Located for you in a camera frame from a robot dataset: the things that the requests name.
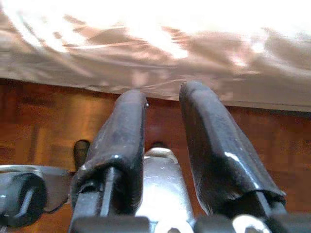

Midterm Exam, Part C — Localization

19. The black robot left foot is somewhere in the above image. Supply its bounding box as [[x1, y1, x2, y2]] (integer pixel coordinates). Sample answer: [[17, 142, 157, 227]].
[[73, 139, 90, 170]]

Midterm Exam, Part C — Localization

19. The grey floral bedsheet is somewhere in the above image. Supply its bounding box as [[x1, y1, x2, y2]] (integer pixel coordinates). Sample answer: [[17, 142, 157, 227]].
[[0, 0, 311, 112]]

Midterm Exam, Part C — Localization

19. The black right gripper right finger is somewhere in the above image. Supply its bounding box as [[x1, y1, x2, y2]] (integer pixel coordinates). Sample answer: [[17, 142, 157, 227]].
[[179, 81, 287, 216]]

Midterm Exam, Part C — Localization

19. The silver robot right leg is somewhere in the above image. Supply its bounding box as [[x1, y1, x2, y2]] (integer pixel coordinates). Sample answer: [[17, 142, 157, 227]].
[[136, 147, 196, 226]]

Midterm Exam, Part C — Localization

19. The silver robot leg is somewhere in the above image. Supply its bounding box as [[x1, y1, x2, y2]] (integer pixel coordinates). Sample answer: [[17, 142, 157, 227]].
[[0, 164, 72, 212], [136, 147, 196, 226]]

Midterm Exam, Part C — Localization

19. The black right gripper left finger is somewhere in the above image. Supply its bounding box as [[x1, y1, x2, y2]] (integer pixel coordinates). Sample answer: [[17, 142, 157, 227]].
[[70, 89, 148, 219]]

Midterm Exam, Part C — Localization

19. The silver robot left leg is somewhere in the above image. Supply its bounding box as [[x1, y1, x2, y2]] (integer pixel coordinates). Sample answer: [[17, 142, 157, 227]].
[[0, 164, 72, 212]]

